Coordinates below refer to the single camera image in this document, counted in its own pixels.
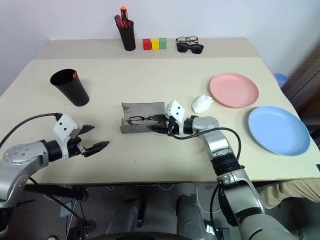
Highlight red-handled screwdriver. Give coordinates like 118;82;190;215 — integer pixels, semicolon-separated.
114;14;125;28

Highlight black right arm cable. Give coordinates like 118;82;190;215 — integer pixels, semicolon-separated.
167;127;243;233

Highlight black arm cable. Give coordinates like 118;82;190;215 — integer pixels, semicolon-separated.
167;127;243;233
0;112;63;148

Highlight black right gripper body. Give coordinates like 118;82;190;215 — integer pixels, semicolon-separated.
163;115;185;138

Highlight black electrical box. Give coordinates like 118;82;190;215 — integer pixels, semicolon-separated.
67;224;96;240

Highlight blue round container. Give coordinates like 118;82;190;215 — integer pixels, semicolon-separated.
274;72;288;88

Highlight dark fabric chair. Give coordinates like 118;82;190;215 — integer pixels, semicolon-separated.
284;47;320;141

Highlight grey open glasses case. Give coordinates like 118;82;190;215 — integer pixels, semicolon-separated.
119;101;167;135

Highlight person's beige trouser leg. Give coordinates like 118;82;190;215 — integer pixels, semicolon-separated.
257;174;320;210

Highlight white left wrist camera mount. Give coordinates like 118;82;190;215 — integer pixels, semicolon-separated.
52;114;83;160

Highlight empty-looking black plastic cup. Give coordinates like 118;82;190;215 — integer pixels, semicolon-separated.
49;68;90;108

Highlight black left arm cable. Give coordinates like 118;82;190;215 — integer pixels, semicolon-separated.
0;112;63;148

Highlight black table frame bar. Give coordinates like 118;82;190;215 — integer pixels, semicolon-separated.
23;183;90;202

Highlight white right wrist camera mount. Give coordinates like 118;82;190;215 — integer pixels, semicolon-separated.
164;100;187;133

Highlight tortoiseshell-framed glasses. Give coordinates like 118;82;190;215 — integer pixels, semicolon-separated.
175;36;200;45

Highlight black tool holder cup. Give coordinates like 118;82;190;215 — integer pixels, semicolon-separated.
117;19;137;52

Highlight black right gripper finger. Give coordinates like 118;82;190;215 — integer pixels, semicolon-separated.
149;113;168;124
146;124;171;135

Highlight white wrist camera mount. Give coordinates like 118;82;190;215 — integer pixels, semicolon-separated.
164;100;187;133
52;114;83;160

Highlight crumpled white tissue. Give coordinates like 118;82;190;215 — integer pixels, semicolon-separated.
191;93;215;113

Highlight orange-capped screwdriver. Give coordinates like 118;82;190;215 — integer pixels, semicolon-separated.
120;5;130;22

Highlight pink plate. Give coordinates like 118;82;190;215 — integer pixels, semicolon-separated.
209;72;260;109

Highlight blue-grey small box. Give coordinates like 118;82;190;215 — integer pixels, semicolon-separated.
59;199;76;218

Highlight blue plate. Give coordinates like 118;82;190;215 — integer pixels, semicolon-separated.
247;105;311;157

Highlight dark grey rounded shape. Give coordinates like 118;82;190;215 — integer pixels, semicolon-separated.
107;196;147;240
176;194;208;240

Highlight thin black-framed clear glasses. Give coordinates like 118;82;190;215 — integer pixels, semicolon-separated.
127;114;161;125

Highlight black sunglasses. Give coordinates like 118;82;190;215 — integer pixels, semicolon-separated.
176;42;205;55

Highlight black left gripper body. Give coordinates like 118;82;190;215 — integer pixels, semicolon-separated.
66;135;89;159

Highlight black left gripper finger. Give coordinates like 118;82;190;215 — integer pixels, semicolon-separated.
83;140;111;158
79;124;96;138

